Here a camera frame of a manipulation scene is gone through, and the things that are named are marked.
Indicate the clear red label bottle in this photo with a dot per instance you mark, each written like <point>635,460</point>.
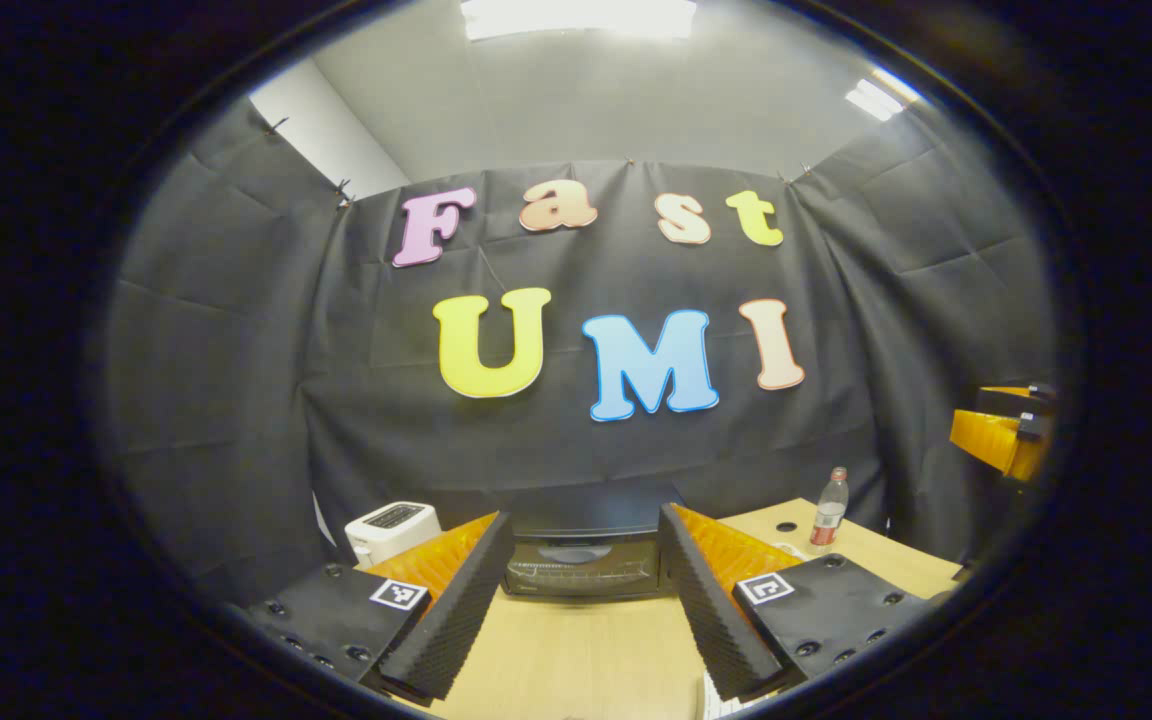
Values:
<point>828,515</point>

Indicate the black backdrop cloth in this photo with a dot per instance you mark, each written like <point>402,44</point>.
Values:
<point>236,400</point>

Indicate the white ribbed tray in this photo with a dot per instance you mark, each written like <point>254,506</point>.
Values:
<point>718,700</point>

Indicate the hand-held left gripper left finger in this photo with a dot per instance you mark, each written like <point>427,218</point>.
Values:
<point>456,600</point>

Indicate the large ceiling light panel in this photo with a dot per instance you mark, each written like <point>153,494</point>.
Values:
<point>576,15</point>

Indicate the black electric oven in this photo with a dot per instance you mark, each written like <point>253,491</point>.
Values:
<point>586,570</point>

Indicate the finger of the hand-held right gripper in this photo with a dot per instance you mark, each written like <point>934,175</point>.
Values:
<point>991,440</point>
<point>1011,398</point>

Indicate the white toaster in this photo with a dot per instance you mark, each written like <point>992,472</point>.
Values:
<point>391,525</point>

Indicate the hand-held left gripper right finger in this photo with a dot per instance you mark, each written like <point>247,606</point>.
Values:
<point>706,600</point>

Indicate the small ceiling light panel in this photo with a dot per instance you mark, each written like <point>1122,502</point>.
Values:
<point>881,97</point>

